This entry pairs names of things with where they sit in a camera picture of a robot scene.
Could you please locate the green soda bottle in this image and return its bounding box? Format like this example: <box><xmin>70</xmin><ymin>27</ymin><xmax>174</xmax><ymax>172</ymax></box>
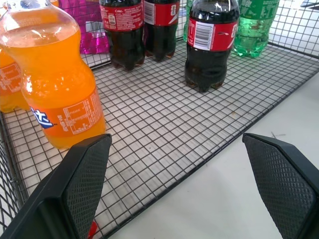
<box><xmin>231</xmin><ymin>0</ymin><xmax>280</xmax><ymax>58</ymax></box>
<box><xmin>183</xmin><ymin>0</ymin><xmax>195</xmax><ymax>43</ymax></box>

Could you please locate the cola bottle red label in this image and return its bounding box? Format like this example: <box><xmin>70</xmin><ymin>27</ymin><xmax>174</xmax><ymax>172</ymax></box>
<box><xmin>184</xmin><ymin>0</ymin><xmax>240</xmax><ymax>93</ymax></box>
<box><xmin>99</xmin><ymin>0</ymin><xmax>146</xmax><ymax>72</ymax></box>
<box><xmin>143</xmin><ymin>0</ymin><xmax>180</xmax><ymax>62</ymax></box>

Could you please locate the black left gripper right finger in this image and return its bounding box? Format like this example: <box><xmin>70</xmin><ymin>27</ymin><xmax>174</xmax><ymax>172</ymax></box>
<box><xmin>242</xmin><ymin>132</ymin><xmax>319</xmax><ymax>239</ymax></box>

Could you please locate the magenta foil snack bag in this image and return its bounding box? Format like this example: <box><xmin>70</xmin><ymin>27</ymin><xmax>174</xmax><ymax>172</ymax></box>
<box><xmin>58</xmin><ymin>0</ymin><xmax>111</xmax><ymax>55</ymax></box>

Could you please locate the black wire mesh shelf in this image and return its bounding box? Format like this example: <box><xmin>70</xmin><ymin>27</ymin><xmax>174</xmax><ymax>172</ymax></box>
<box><xmin>0</xmin><ymin>0</ymin><xmax>319</xmax><ymax>239</ymax></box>

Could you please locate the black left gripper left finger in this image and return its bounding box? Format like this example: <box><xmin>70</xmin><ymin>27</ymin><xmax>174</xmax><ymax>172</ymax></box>
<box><xmin>0</xmin><ymin>133</ymin><xmax>113</xmax><ymax>239</ymax></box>

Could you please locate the orange soda bottle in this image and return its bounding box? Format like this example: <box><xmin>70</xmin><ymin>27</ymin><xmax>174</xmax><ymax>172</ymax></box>
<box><xmin>0</xmin><ymin>0</ymin><xmax>107</xmax><ymax>150</ymax></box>
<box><xmin>0</xmin><ymin>48</ymin><xmax>30</xmax><ymax>113</ymax></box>

